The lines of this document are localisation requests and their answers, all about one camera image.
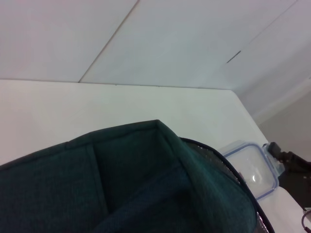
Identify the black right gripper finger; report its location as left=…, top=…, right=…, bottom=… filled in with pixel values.
left=268, top=142, right=284, bottom=161

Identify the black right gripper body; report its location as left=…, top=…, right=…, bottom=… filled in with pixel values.
left=278, top=150, right=311, bottom=214

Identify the clear plastic food container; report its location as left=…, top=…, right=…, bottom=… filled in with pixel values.
left=222, top=140, right=285, bottom=202

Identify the dark teal insulated lunch bag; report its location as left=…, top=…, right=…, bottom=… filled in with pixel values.
left=0, top=119, right=275, bottom=233

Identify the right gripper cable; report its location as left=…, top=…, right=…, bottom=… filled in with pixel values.
left=301, top=210, right=311, bottom=231

